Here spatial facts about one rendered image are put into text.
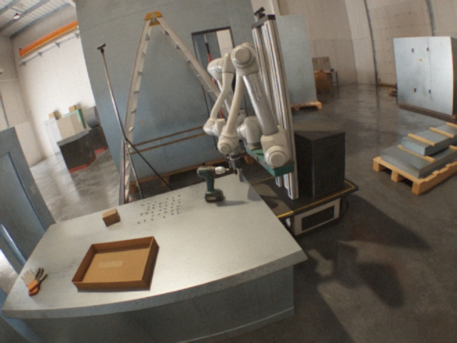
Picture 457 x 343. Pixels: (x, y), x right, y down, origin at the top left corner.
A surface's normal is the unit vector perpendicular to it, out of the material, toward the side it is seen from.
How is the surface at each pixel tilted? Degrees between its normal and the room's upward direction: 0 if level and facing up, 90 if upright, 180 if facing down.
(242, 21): 90
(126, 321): 90
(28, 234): 90
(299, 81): 90
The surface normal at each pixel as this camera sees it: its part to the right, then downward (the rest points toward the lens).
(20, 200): 0.18, 0.36
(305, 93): -0.16, 0.43
